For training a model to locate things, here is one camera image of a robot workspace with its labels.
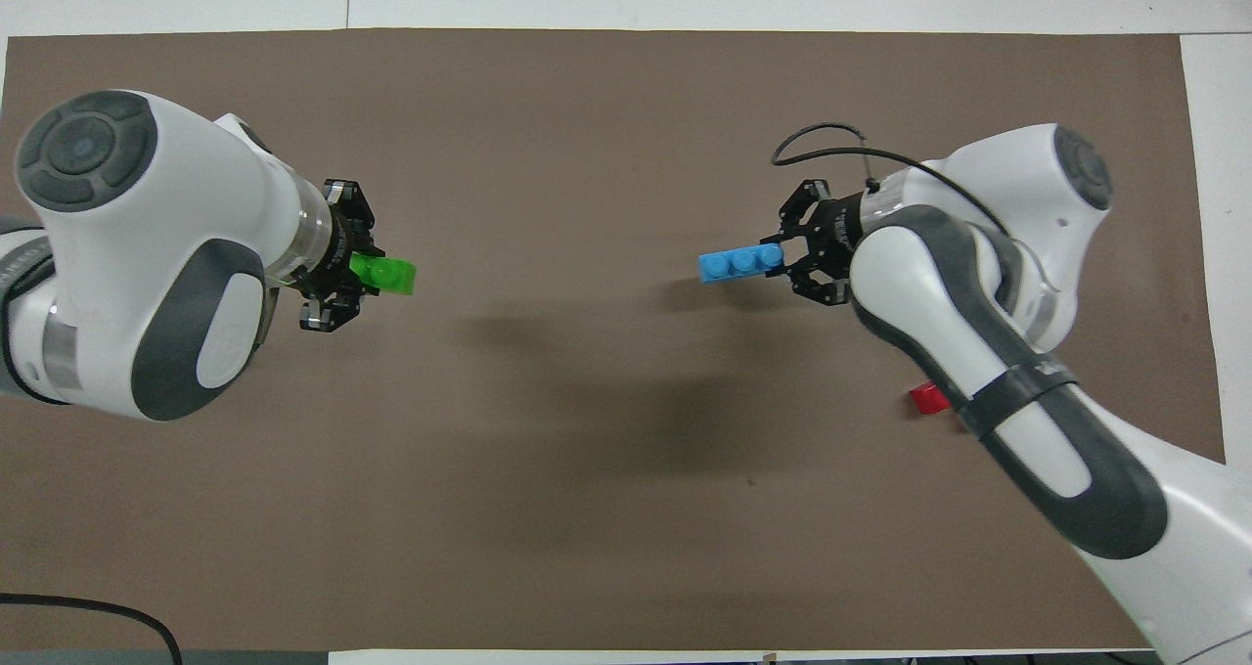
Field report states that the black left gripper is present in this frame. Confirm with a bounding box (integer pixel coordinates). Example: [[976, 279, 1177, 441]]
[[298, 181, 378, 332]]

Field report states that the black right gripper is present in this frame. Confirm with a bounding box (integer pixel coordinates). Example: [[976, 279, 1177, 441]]
[[780, 180, 867, 306]]

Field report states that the green two-stud block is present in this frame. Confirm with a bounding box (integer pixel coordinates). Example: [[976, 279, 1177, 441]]
[[350, 251, 418, 296]]

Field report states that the blue three-stud block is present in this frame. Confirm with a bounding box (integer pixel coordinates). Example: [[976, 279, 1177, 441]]
[[698, 244, 785, 285]]

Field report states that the brown table mat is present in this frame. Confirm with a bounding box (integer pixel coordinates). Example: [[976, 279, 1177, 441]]
[[0, 29, 1226, 651]]

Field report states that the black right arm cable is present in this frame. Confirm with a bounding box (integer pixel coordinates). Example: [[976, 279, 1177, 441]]
[[771, 122, 1008, 236]]

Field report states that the black table cable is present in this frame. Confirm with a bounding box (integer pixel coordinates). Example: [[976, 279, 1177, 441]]
[[0, 594, 184, 665]]

